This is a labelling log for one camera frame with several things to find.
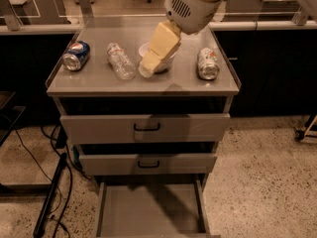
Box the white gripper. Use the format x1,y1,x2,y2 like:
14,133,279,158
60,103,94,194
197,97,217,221
138,0,223,78

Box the clear plastic water bottle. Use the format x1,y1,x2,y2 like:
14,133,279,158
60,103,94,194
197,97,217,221
107,43,136,80

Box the grey drawer cabinet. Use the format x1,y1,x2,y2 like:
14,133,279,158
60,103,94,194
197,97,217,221
45,15,242,238

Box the grey top drawer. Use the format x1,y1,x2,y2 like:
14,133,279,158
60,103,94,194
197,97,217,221
60,97,230,145

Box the grey drawer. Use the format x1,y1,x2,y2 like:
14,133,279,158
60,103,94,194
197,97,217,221
93,175,211,238
60,97,230,145
79,142,217,176

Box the grey middle drawer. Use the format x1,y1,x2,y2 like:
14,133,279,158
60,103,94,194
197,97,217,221
79,142,217,176

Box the grey bottom drawer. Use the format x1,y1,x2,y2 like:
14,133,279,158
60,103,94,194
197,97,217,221
93,175,211,238

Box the white bowl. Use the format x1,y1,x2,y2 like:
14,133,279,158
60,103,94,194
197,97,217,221
139,43,175,73

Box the blue pepsi can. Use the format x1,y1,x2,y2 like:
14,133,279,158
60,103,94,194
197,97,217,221
62,41,90,71

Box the clear acrylic barrier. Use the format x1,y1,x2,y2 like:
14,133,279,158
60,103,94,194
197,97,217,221
1,0,316,33

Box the black bar on floor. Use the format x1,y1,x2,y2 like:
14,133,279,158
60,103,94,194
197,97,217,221
33,153,66,238

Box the wheeled cart base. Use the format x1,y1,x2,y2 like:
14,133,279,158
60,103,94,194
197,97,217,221
295,114,317,142

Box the dark side table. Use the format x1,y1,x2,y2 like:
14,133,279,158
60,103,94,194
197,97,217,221
0,91,26,147

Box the black floor cable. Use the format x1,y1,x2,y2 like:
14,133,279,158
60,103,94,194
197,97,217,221
13,124,92,238

